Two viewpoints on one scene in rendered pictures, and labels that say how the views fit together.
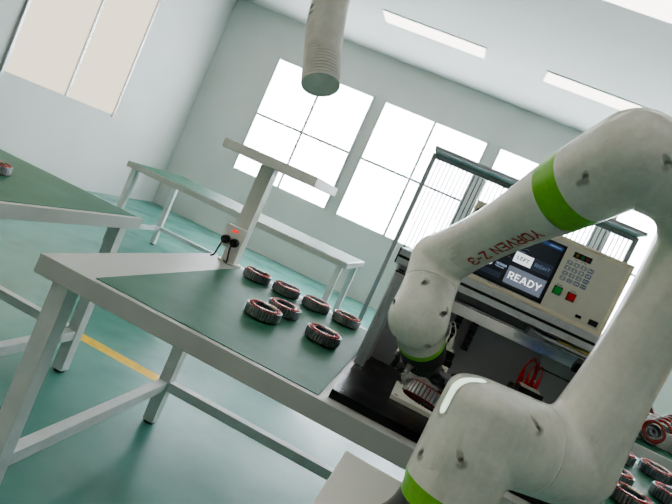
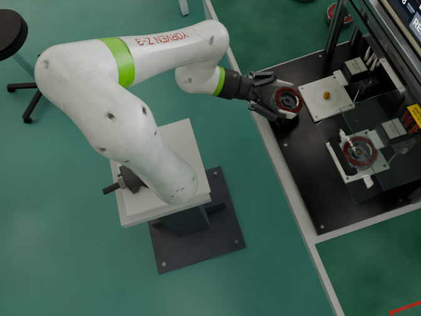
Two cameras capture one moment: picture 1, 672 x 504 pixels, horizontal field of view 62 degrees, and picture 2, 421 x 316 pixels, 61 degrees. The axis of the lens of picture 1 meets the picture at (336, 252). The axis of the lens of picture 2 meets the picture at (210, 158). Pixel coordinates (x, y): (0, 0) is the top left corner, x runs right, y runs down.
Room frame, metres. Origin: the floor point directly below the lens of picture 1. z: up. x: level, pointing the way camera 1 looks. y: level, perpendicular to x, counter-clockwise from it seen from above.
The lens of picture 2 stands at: (0.85, -0.83, 1.91)
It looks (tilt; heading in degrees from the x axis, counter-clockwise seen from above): 66 degrees down; 78
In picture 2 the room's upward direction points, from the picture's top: 18 degrees counter-clockwise
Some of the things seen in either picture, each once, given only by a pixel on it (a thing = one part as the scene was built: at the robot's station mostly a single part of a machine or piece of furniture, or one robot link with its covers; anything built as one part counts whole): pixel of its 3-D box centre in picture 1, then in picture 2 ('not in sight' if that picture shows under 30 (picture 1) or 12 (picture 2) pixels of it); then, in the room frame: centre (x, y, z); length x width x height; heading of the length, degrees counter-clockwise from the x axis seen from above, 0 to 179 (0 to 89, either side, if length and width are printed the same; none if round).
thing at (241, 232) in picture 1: (261, 219); not in sight; (2.13, 0.31, 0.98); 0.37 x 0.35 x 0.46; 79
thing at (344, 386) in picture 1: (460, 428); (343, 126); (1.41, -0.48, 0.76); 0.64 x 0.47 x 0.02; 79
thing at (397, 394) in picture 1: (419, 402); (325, 97); (1.42, -0.35, 0.78); 0.15 x 0.15 x 0.01; 79
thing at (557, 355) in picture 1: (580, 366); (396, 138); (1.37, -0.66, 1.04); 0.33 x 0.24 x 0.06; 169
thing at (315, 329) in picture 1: (322, 335); (340, 14); (1.69, -0.07, 0.77); 0.11 x 0.11 x 0.04
